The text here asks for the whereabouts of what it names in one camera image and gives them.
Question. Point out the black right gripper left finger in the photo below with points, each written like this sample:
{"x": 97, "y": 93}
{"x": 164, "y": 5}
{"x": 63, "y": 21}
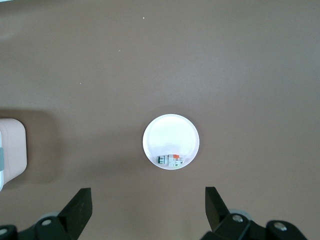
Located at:
{"x": 75, "y": 215}

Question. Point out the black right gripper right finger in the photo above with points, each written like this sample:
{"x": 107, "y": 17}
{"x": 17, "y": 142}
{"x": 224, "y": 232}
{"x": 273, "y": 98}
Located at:
{"x": 217, "y": 212}

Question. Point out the pink box with white lid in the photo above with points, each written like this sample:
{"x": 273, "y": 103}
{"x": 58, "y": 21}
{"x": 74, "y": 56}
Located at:
{"x": 13, "y": 150}

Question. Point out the pink round plate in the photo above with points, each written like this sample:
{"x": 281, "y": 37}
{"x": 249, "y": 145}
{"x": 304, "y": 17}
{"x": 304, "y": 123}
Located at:
{"x": 171, "y": 135}

